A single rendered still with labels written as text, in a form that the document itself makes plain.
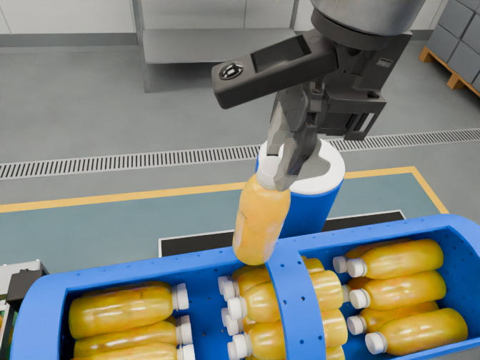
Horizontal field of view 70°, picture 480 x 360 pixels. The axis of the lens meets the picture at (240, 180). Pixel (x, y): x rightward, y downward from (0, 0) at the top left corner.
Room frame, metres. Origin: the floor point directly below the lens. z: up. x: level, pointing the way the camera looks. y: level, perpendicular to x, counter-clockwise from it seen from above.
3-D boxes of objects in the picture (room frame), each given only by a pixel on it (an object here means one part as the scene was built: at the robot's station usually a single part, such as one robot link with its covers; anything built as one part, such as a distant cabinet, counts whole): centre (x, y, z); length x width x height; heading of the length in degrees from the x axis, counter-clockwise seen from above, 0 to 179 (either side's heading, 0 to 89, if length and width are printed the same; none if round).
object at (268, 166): (0.31, -0.04, 1.46); 0.04 x 0.04 x 0.02
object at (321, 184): (0.80, -0.19, 1.03); 0.28 x 0.28 x 0.01
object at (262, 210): (0.31, -0.04, 1.36); 0.07 x 0.07 x 0.19
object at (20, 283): (0.31, 0.46, 0.95); 0.10 x 0.07 x 0.10; 17
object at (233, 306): (0.25, -0.02, 1.16); 0.04 x 0.02 x 0.04; 18
